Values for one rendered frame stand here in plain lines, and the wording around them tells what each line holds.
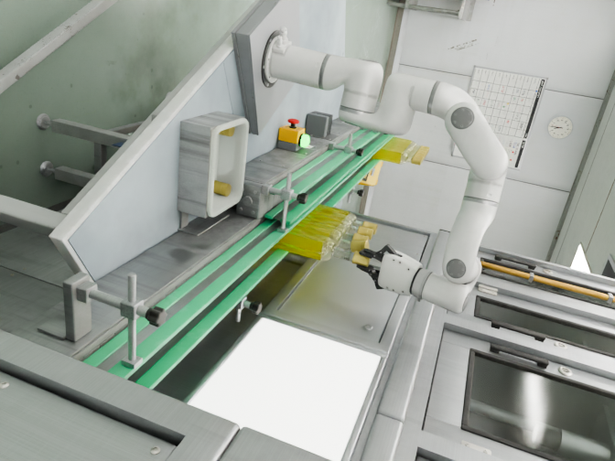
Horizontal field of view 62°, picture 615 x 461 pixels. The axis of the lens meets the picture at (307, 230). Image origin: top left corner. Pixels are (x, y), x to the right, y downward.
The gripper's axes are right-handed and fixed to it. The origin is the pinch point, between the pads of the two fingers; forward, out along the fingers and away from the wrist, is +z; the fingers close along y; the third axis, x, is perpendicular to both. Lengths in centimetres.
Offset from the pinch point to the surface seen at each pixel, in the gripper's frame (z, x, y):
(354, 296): 1.4, -0.3, -12.5
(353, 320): -4.6, 10.6, -12.5
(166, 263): 24, 49, 6
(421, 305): -14.8, -11.2, -12.6
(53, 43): 94, 31, 42
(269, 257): 21.9, 14.7, -3.1
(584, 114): 21, -606, -11
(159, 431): -22, 91, 21
